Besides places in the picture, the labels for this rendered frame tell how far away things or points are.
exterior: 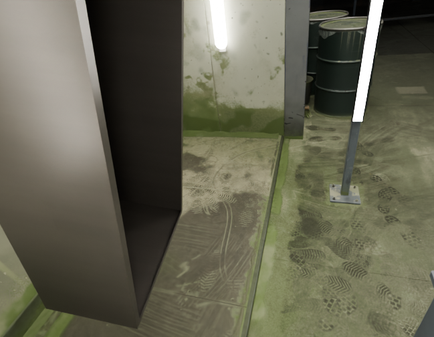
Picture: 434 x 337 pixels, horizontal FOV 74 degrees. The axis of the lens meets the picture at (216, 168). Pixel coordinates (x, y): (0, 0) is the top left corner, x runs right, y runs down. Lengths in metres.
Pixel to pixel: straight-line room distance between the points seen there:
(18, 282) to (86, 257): 1.02
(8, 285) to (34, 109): 1.37
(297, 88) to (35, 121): 2.35
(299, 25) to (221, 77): 0.78
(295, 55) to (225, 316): 2.03
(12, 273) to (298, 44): 2.47
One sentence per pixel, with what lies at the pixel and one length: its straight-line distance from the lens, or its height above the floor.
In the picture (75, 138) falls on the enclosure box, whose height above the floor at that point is 1.23.
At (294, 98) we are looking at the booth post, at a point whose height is 0.42.
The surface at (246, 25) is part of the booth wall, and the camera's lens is 2.66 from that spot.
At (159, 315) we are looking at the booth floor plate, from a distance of 1.70.
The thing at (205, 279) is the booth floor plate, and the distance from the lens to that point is 1.75.
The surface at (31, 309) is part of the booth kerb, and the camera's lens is 1.94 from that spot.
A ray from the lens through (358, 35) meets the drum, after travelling 3.15.
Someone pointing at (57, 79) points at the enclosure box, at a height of 1.35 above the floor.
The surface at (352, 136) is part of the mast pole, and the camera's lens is 2.02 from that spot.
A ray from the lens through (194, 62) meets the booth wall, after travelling 2.86.
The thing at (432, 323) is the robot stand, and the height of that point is 0.51.
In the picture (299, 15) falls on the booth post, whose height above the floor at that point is 1.09.
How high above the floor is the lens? 1.47
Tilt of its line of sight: 34 degrees down
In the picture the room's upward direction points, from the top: 9 degrees counter-clockwise
